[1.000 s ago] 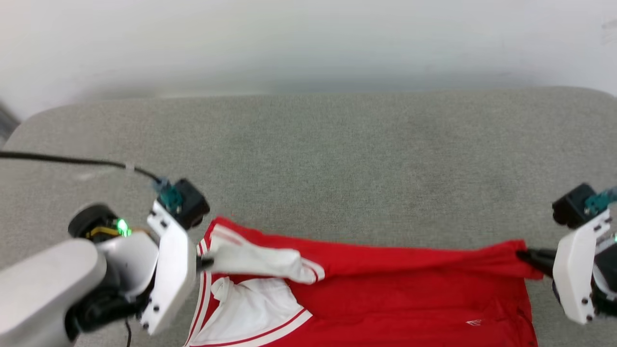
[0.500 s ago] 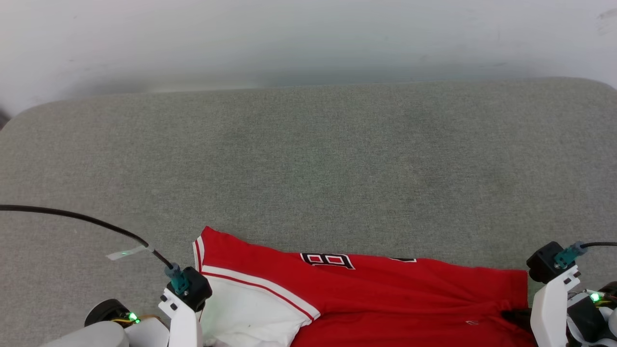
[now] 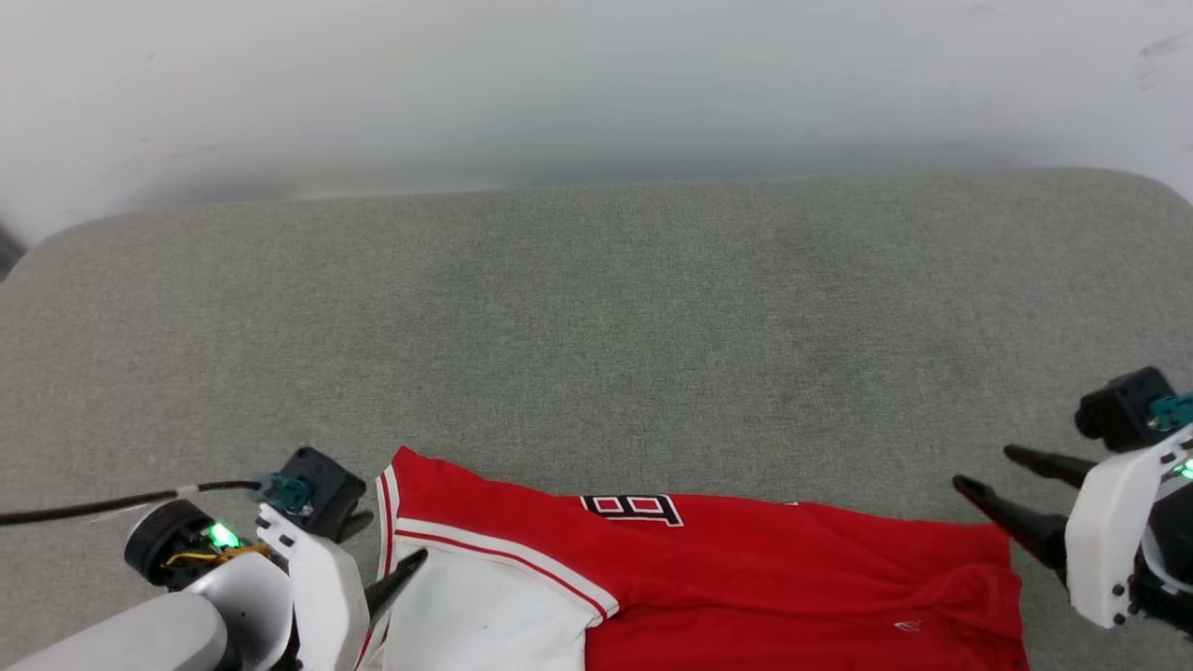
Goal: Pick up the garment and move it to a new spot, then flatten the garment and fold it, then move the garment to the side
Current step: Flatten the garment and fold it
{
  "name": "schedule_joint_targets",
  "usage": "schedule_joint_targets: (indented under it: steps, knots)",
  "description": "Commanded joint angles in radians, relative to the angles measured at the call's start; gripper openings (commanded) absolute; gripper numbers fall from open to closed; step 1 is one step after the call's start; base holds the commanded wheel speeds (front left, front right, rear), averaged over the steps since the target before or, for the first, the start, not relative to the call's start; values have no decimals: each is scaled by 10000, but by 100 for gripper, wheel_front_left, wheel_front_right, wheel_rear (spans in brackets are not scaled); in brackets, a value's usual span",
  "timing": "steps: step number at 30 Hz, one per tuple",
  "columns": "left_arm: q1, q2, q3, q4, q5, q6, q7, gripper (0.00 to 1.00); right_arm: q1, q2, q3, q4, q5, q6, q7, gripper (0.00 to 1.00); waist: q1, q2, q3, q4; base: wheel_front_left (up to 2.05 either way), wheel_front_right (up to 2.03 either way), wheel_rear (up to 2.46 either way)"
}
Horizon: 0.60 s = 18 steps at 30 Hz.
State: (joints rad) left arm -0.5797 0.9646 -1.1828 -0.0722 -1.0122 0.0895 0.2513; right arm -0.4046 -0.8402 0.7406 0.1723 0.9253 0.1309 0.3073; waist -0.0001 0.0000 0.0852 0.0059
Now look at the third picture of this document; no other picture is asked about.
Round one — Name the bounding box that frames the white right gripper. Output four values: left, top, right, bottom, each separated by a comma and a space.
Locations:
952, 423, 1193, 631

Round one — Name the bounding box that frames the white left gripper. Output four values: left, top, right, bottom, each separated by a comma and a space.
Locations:
255, 503, 431, 671

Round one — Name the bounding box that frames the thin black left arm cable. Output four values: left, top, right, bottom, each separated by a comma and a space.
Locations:
0, 479, 264, 528

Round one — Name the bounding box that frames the red and white sports jersey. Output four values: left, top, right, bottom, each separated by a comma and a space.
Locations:
354, 445, 1032, 671

